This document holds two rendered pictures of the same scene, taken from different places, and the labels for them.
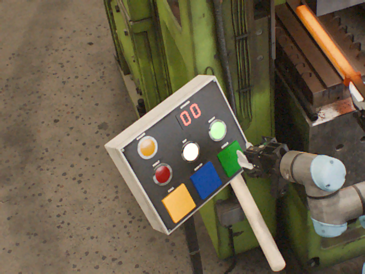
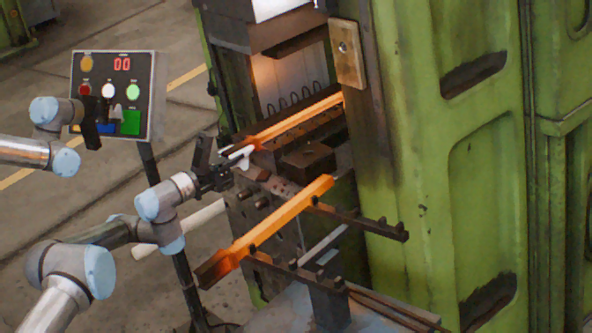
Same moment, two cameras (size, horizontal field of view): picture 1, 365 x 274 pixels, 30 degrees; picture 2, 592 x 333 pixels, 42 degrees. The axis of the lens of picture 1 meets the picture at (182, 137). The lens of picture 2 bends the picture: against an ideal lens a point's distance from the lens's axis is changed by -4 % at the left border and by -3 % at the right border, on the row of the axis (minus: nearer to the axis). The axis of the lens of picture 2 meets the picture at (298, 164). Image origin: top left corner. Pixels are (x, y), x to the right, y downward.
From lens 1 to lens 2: 252 cm
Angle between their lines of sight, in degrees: 54
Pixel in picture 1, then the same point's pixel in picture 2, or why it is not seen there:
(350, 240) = not seen: outside the picture
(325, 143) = (231, 196)
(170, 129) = (106, 64)
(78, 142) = not seen: hidden behind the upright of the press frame
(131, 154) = (77, 60)
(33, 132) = not seen: hidden behind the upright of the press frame
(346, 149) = (250, 224)
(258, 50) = (241, 77)
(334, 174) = (36, 107)
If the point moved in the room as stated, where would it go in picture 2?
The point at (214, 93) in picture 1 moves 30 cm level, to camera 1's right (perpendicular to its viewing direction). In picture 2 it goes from (145, 62) to (180, 90)
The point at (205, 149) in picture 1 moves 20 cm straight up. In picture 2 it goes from (118, 98) to (100, 39)
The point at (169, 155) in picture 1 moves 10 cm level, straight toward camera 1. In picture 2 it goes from (95, 81) to (66, 92)
